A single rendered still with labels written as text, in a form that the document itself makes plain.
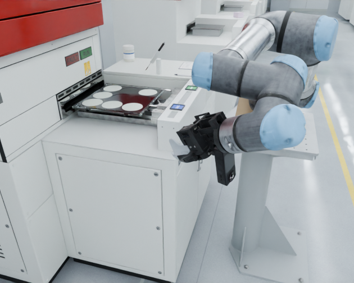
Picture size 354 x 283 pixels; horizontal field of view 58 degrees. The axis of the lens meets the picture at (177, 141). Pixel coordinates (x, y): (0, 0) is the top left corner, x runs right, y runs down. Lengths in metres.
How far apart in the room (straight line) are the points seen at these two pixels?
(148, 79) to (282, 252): 1.28
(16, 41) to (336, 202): 2.24
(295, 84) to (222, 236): 1.60
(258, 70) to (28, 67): 1.04
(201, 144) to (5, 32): 0.85
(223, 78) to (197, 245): 1.53
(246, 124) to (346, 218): 1.97
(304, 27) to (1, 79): 1.04
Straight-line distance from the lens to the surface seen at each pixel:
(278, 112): 0.55
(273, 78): 0.62
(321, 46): 0.97
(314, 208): 2.49
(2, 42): 1.28
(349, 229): 2.42
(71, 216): 1.73
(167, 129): 1.28
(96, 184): 1.51
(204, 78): 0.65
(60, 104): 1.61
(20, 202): 1.52
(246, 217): 1.84
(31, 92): 1.47
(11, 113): 1.39
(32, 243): 1.67
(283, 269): 2.00
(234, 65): 0.64
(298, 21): 0.98
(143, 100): 1.65
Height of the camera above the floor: 1.49
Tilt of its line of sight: 29 degrees down
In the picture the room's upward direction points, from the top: straight up
